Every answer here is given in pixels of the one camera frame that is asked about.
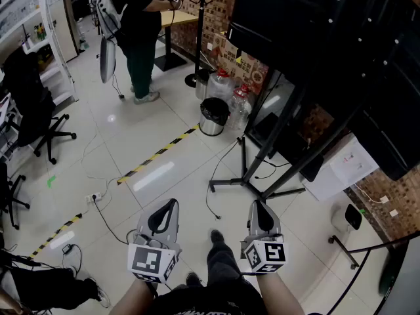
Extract small white appliance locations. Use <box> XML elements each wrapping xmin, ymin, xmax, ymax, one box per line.
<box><xmin>330</xmin><ymin>203</ymin><xmax>363</xmax><ymax>233</ymax></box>

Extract thin black cable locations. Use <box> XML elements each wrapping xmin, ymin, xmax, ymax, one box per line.
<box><xmin>253</xmin><ymin>157</ymin><xmax>292</xmax><ymax>180</ymax></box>

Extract person's left forearm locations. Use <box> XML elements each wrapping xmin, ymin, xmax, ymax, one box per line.
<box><xmin>110</xmin><ymin>276</ymin><xmax>159</xmax><ymax>315</ymax></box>

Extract white shelf unit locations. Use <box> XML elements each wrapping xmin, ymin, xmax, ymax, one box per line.
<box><xmin>0</xmin><ymin>0</ymin><xmax>80</xmax><ymax>106</ymax></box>

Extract printed cardboard box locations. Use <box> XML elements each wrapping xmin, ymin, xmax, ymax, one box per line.
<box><xmin>212</xmin><ymin>32</ymin><xmax>270</xmax><ymax>95</ymax></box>

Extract person's black trousers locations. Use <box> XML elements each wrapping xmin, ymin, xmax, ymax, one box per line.
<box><xmin>205</xmin><ymin>239</ymin><xmax>245</xmax><ymax>287</ymax></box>

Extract clear plastic water bottle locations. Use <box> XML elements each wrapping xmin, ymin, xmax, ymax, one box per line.
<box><xmin>206</xmin><ymin>69</ymin><xmax>236</xmax><ymax>102</ymax></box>
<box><xmin>226</xmin><ymin>83</ymin><xmax>253</xmax><ymax>132</ymax></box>

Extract wooden table black leg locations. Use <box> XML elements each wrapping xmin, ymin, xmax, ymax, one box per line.
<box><xmin>153</xmin><ymin>9</ymin><xmax>200</xmax><ymax>72</ymax></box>

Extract large black TV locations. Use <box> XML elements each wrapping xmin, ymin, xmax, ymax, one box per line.
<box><xmin>226</xmin><ymin>0</ymin><xmax>420</xmax><ymax>182</ymax></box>

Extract person's right forearm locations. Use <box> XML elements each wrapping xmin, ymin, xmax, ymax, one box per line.
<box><xmin>255</xmin><ymin>270</ymin><xmax>306</xmax><ymax>315</ymax></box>

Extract small steel bin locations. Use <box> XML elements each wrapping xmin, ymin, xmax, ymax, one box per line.
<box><xmin>195</xmin><ymin>69</ymin><xmax>211</xmax><ymax>100</ymax></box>

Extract white floor cable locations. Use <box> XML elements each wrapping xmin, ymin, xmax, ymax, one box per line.
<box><xmin>79</xmin><ymin>131</ymin><xmax>113</xmax><ymax>197</ymax></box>

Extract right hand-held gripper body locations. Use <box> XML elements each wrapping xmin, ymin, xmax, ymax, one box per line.
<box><xmin>240</xmin><ymin>232</ymin><xmax>287</xmax><ymax>274</ymax></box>

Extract black office chair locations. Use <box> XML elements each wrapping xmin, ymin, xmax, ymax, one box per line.
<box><xmin>1</xmin><ymin>47</ymin><xmax>77</xmax><ymax>165</ymax></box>
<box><xmin>0</xmin><ymin>161</ymin><xmax>31</xmax><ymax>231</ymax></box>

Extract person's black shirt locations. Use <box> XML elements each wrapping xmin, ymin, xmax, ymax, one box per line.
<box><xmin>154</xmin><ymin>278</ymin><xmax>268</xmax><ymax>315</ymax></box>

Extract black coat rack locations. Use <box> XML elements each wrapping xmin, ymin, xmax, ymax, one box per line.
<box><xmin>184</xmin><ymin>0</ymin><xmax>215</xmax><ymax>89</ymax></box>

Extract black rolling stand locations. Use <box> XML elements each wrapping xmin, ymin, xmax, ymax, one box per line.
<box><xmin>327</xmin><ymin>230</ymin><xmax>420</xmax><ymax>315</ymax></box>

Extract person's black shoe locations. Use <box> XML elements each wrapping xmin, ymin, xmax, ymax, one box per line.
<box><xmin>209</xmin><ymin>229</ymin><xmax>226</xmax><ymax>245</ymax></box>
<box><xmin>185</xmin><ymin>271</ymin><xmax>202</xmax><ymax>287</ymax></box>

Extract steel trash bin black bag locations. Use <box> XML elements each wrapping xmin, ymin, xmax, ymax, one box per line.
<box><xmin>198</xmin><ymin>96</ymin><xmax>230</xmax><ymax>137</ymax></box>

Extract yellow black hazard tape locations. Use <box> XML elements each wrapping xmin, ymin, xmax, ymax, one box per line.
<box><xmin>28</xmin><ymin>213</ymin><xmax>83</xmax><ymax>259</ymax></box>
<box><xmin>116</xmin><ymin>124</ymin><xmax>200</xmax><ymax>186</ymax></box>

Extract grey oval pad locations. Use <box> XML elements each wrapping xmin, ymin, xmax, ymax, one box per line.
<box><xmin>98</xmin><ymin>35</ymin><xmax>117</xmax><ymax>85</ymax></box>

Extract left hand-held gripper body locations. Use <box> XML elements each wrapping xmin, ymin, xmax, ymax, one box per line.
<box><xmin>127</xmin><ymin>233</ymin><xmax>182</xmax><ymax>284</ymax></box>

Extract black floor cable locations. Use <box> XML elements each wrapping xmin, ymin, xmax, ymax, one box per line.
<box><xmin>93</xmin><ymin>195</ymin><xmax>134</xmax><ymax>246</ymax></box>

